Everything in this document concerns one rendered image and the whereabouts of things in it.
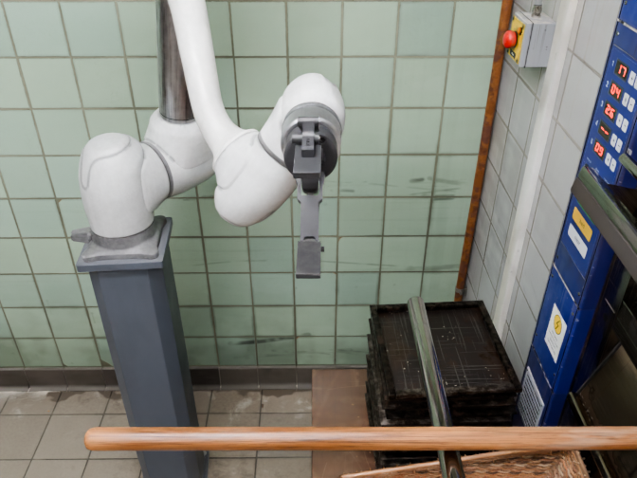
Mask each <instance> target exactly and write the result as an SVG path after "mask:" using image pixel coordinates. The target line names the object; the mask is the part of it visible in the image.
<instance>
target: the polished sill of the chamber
mask: <svg viewBox="0 0 637 478"><path fill-rule="evenodd" d="M617 317H618V319H619V321H620V322H621V324H623V326H624V328H625V329H626V331H627V332H628V334H629V336H630V338H631V339H632V341H633V342H634V344H635V346H636V347H637V300H623V302H622V304H621V307H620V310H619V313H618V315H617Z"/></svg>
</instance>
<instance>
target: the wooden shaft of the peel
mask: <svg viewBox="0 0 637 478"><path fill-rule="evenodd" d="M84 445H85V447H86V448H87V449H88V450H637V427H95V428H92V429H89V430H88V431H87V433H86V434H85V436H84Z"/></svg>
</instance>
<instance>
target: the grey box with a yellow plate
mask: <svg viewBox="0 0 637 478"><path fill-rule="evenodd" d="M531 14H532V12H521V11H520V12H516V13H515V15H514V17H513V22H512V27H511V30H513V31H515V32H516V34H517V40H516V44H515V46H514V47H512V48H508V49H507V53H508V55H509V56H510V57H511V58H512V59H513V61H514V62H515V63H516V64H517V65H518V66H519V67H524V68H525V67H547V65H548V61H549V56H550V52H551V47H552V42H553V38H554V34H555V25H556V22H555V21H554V20H553V19H552V18H550V17H549V16H548V15H547V14H545V13H544V12H542V13H541V14H540V15H541V17H540V18H532V17H531ZM519 27H522V33H521V35H520V36H519V35H518V28H519Z"/></svg>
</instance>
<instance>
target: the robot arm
mask: <svg viewBox="0 0 637 478"><path fill-rule="evenodd" d="M155 20H156V48H157V75H158V102H159V108H158V109H157V110H155V111H154V112H153V114H152V115H151V117H150V122H149V125H148V128H147V131H146V134H145V137H144V140H143V141H141V142H139V141H138V140H136V139H135V138H133V137H131V136H128V135H125V134H120V133H106V134H102V135H98V136H96V137H94V138H92V139H90V140H89V141H88V142H87V144H86V145H85V146H84V147H83V149H82V153H81V157H80V162H79V185H80V191H81V196H82V203H83V207H84V210H85V214H86V217H87V219H88V222H89V225H90V227H86V228H81V229H76V230H72V231H71V240H72V241H73V242H81V243H88V247H87V249H86V250H85V251H84V252H83V253H82V260H83V261H84V262H86V263H90V262H95V261H100V260H120V259H149V260H153V259H155V258H157V257H158V256H159V252H158V245H159V241H160V237H161V233H162V229H163V227H164V226H165V225H166V223H167V220H166V217H165V216H163V215H157V216H154V210H156V209H157V208H158V207H159V206H160V205H161V203H162V202H163V201H164V200H165V199H167V198H169V197H172V196H175V195H178V194H180V193H183V192H185V191H188V190H190V189H192V188H194V187H196V186H197V185H199V184H201V183H203V182H204V181H206V180H208V179H209V178H211V177H212V176H213V175H214V174H216V179H217V184H218V186H217V188H216V189H215V194H214V202H215V208H216V210H217V211H218V213H219V214H220V216H221V217H222V218H223V219H224V220H226V221H227V222H229V223H230V224H231V225H234V226H237V227H248V226H252V225H255V224H257V223H260V222H262V221H264V220H265V219H266V218H268V217H269V216H270V215H272V214H273V213H274V212H275V211H276V210H277V209H278V208H279V207H280V206H281V205H282V204H283V203H284V202H285V201H286V200H287V199H288V198H289V196H290V195H291V194H292V193H293V192H294V191H295V190H296V189H297V187H298V194H297V198H298V202H299V203H300V241H298V252H297V266H296V278H297V279H320V258H321V253H322V252H324V247H322V246H321V242H320V241H319V206H320V203H321V202H322V187H323V185H324V178H325V177H327V176H328V175H329V174H330V173H331V172H332V171H333V170H334V169H335V167H336V165H337V158H338V157H339V154H340V153H341V152H340V145H341V137H342V133H343V130H344V125H345V105H344V101H343V99H342V96H341V94H340V92H339V90H338V88H337V86H336V85H335V84H334V83H331V82H330V81H329V80H327V79H326V78H324V77H323V76H322V75H321V74H318V73H308V74H304V75H301V76H299V77H297V79H295V80H294V81H293V82H291V83H290V84H289V85H288V86H287V88H286V89H285V91H284V93H283V96H282V97H280V98H279V100H278V102H277V104H276V106H275V108H274V110H273V112H272V113H271V115H270V117H269V119H268V120H267V122H266V123H265V125H264V127H263V128H262V130H261V131H260V133H259V132H258V131H257V130H255V129H248V130H244V129H241V128H239V127H238V126H236V125H235V124H234V123H233V122H232V121H231V119H230V118H229V116H228V114H227V112H226V110H225V107H224V105H223V101H222V97H221V92H220V86H219V81H218V75H217V68H216V62H215V57H214V51H213V44H212V39H211V33H210V27H209V17H208V11H207V6H206V2H205V0H155ZM301 188H302V191H303V192H304V193H306V194H307V195H301ZM318 191H319V194H318V195H314V194H315V193H317V192H318Z"/></svg>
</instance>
